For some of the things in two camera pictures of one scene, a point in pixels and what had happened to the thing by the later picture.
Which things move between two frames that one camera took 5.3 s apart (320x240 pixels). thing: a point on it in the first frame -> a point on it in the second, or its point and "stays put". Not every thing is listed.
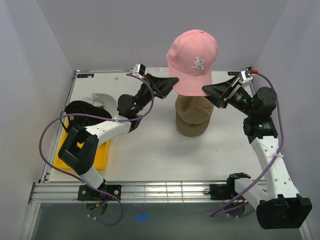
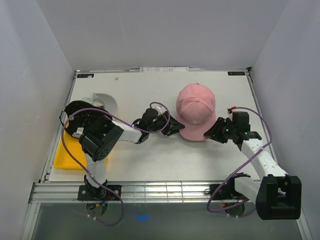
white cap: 105,101 stays put
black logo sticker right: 233,73 stays put
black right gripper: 219,91 -> 214,133
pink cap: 190,58 -> 196,110
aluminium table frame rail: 132,192 stays put
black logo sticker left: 84,75 stays put
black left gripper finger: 161,86 -> 174,126
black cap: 83,107 stays put
